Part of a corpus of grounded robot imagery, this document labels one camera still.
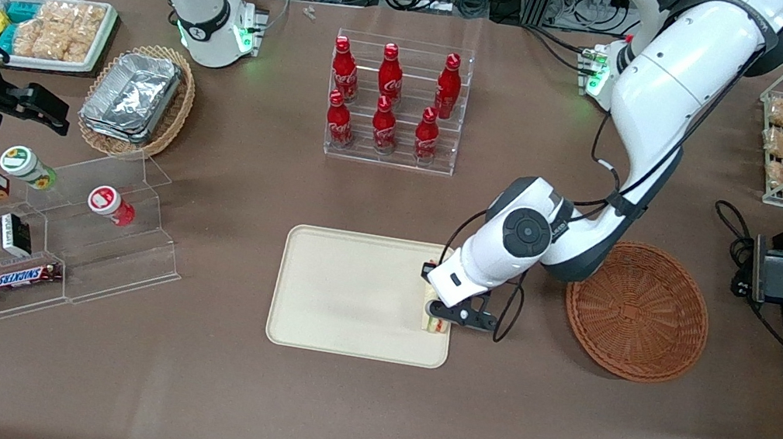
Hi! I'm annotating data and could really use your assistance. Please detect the triangular sandwich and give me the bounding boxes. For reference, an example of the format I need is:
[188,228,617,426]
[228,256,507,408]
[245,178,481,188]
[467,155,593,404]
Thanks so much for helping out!
[420,305,455,338]

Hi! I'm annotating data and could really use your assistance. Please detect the clear acrylic bottle rack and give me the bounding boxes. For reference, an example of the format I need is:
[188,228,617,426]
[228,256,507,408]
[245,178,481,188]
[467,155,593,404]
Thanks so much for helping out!
[317,28,476,178]

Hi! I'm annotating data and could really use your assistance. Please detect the green lidded cup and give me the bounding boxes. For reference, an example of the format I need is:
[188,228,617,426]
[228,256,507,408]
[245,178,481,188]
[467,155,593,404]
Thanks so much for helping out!
[0,142,62,192]

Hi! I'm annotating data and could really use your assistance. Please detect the clear tape roll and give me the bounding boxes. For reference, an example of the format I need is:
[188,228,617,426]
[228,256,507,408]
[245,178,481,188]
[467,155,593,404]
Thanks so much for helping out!
[457,0,492,20]

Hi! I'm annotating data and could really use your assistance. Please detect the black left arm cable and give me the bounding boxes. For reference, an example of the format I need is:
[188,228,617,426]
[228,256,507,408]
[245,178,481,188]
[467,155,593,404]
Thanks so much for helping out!
[421,0,782,381]

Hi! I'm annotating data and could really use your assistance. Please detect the red cola bottle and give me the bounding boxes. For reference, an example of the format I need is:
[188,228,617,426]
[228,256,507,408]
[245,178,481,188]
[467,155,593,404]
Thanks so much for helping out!
[374,42,410,108]
[320,89,361,151]
[431,51,467,122]
[327,35,366,105]
[411,105,445,164]
[368,95,404,157]

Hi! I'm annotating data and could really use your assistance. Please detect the white rectangular snack tray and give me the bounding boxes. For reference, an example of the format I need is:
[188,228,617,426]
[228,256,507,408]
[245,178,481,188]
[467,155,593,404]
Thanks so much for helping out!
[0,0,120,82]

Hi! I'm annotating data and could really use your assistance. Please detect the Snickers chocolate bar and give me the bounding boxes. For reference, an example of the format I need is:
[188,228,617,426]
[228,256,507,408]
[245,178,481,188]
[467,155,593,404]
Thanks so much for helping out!
[0,254,64,301]

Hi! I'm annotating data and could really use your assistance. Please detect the round brown wicker basket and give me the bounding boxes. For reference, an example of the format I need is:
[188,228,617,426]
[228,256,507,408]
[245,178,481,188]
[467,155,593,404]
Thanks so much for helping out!
[554,232,721,392]

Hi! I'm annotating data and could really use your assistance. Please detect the small black box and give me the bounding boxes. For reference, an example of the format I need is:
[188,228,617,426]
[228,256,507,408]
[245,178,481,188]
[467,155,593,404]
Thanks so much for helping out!
[0,211,38,260]

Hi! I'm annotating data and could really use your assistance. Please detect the black machine power cable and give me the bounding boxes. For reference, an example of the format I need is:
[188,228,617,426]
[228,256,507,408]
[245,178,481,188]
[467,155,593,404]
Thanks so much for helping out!
[694,199,783,349]

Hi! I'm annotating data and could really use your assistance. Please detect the clear rice cracker packet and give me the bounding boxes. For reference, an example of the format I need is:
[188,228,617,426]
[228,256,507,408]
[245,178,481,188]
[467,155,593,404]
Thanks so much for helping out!
[11,17,102,68]
[35,0,108,40]

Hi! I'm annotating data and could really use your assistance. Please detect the beige rectangular serving tray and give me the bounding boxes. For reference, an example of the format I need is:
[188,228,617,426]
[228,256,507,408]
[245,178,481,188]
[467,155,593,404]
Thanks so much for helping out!
[264,220,466,372]

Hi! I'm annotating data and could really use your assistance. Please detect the stacked aluminium foil containers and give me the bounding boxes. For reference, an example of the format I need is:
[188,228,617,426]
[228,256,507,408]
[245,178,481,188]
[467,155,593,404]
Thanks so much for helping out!
[76,45,186,152]

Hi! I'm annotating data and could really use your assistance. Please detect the red lidded cup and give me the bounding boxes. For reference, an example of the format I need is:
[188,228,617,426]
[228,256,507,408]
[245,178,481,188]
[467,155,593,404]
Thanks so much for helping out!
[84,183,140,229]

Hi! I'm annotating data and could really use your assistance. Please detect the oval tan wicker basket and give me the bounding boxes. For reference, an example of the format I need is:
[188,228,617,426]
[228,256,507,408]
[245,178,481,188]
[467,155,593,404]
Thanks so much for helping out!
[72,35,203,169]

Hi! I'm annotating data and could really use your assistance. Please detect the clear acrylic stepped stand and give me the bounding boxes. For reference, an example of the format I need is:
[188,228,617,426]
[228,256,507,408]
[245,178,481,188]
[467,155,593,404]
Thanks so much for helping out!
[0,128,199,375]

